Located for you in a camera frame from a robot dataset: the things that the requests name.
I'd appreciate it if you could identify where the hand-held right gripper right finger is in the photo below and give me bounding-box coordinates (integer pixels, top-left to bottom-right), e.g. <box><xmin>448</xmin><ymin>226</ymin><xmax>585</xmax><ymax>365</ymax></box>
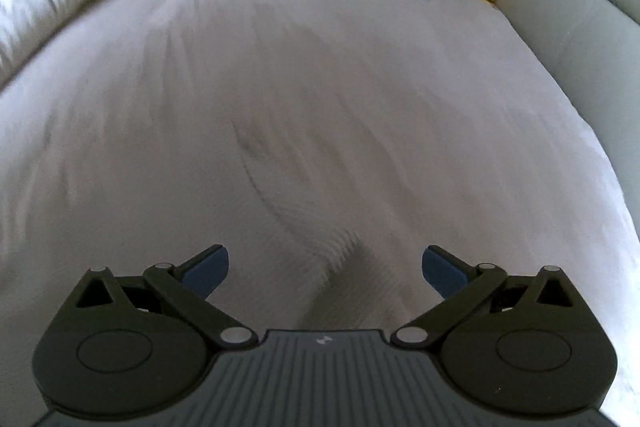
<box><xmin>391</xmin><ymin>244</ymin><xmax>576</xmax><ymax>351</ymax></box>

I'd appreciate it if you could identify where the beige bed blanket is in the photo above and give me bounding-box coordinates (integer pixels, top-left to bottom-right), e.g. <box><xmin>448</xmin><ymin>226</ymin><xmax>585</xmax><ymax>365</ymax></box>
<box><xmin>0</xmin><ymin>0</ymin><xmax>640</xmax><ymax>427</ymax></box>

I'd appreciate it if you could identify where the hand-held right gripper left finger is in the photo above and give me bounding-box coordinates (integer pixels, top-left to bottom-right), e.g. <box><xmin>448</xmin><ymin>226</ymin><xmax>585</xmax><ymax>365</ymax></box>
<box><xmin>75</xmin><ymin>244</ymin><xmax>259</xmax><ymax>351</ymax></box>

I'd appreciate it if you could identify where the beige padded headboard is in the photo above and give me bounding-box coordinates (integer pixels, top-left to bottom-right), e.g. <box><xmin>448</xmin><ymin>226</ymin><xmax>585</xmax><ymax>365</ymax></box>
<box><xmin>470</xmin><ymin>0</ymin><xmax>640</xmax><ymax>260</ymax></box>

